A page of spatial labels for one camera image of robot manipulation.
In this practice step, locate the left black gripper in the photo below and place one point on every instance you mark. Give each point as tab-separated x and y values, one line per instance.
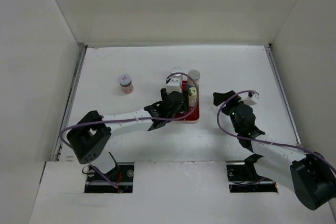
184	106

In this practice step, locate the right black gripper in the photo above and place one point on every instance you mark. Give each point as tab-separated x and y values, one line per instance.
217	97

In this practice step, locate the yellow cap bottle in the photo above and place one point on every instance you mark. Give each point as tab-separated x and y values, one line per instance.
192	96

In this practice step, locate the tall jar blue label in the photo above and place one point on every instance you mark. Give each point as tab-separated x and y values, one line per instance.
176	71
193	78

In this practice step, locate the short jar white lid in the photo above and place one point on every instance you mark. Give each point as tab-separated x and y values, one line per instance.
126	84

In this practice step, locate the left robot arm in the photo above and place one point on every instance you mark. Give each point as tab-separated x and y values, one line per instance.
89	139

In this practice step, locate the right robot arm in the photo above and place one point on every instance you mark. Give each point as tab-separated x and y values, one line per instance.
304	172

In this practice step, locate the red lacquer tray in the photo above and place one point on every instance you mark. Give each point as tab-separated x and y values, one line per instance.
186	113

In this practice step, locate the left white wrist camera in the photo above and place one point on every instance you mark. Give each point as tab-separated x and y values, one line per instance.
174	84

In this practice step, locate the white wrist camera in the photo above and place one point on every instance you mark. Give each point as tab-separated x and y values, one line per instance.
251	99
174	84

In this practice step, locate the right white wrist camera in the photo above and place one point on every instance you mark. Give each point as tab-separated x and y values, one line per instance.
251	99

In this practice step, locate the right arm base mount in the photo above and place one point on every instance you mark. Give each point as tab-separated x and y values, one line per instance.
242	177

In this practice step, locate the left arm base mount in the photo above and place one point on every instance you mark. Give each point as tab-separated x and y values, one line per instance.
122	177

